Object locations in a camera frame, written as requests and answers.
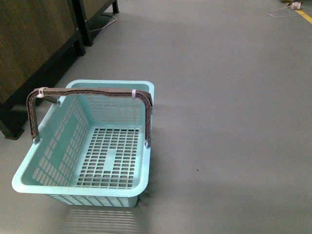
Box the white cable under stand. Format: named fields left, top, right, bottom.
left=89, top=14, right=117, bottom=32

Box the dark wooden display stand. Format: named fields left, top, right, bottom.
left=0, top=0, right=119, bottom=140

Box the light blue plastic basket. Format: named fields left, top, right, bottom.
left=12, top=79, right=155, bottom=207

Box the brown basket handle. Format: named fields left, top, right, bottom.
left=26, top=87, right=153, bottom=148

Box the white floor cable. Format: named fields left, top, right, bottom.
left=267, top=1, right=312, bottom=18

